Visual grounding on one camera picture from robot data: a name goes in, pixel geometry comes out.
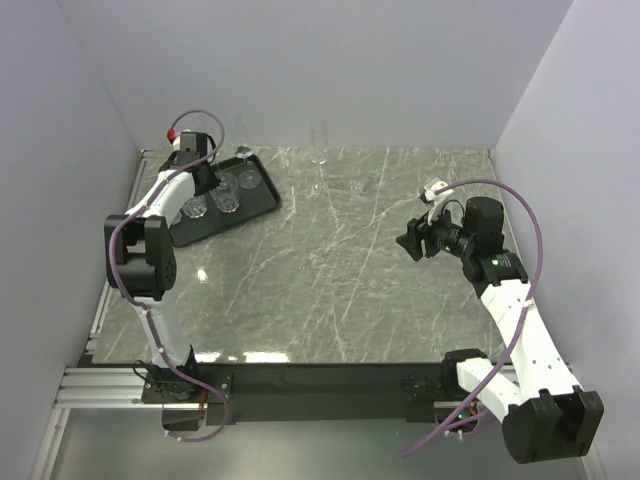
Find clear ribbed tumbler glass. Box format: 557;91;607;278
181;196;208;219

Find clear faceted small glass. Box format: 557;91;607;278
210;173;240;213

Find aluminium frame rail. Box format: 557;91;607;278
54;364;151;409

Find tall clear cylinder glass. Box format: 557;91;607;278
310;117;328;165

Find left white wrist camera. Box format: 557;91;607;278
166;128;181;151

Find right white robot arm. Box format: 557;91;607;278
397;193;604;464

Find round clear stemless glass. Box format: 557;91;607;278
231;114;262;190

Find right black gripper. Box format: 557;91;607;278
396;200;475;262

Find black plastic tray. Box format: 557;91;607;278
169;155;281;248

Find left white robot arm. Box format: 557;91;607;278
104;130;225;402

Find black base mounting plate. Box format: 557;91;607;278
141;363;466;430

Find tiny clear shot glass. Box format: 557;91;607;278
350;178;367;194

